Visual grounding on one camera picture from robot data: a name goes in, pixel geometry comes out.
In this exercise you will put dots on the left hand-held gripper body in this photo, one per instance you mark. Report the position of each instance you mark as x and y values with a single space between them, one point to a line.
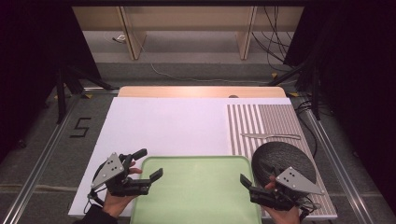
109 170

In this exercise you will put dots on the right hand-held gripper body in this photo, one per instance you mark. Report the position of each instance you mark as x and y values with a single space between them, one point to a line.
295 183

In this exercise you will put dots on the dark round slate plate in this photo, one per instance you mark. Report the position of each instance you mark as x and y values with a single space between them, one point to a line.
280 155

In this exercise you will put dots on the silver fork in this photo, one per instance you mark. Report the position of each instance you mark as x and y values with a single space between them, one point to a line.
288 136

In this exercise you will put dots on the light green tray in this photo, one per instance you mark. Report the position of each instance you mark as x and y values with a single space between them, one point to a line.
193 189

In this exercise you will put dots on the silver knife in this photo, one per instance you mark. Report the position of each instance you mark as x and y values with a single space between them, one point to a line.
253 135

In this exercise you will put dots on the person's left hand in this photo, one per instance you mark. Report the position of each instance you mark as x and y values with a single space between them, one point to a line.
115 203

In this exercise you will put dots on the person's right hand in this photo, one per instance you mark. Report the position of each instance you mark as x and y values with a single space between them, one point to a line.
283 216

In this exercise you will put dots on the striped woven placemat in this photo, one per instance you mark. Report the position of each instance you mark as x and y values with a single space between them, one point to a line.
280 121

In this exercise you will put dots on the light wooden table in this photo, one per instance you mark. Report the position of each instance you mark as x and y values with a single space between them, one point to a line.
199 91

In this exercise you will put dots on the black metal stand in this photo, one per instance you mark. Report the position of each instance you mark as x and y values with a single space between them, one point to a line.
314 90
62 93

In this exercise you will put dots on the small white plug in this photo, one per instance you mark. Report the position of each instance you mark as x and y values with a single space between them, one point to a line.
120 38

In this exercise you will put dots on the black curtain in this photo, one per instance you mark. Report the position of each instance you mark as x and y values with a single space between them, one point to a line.
358 77
34 62

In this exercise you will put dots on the beige wooden shelf unit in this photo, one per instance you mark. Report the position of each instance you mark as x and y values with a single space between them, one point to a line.
186 18

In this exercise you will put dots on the metal floor rail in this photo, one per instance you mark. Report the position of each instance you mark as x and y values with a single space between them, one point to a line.
40 165
339 161

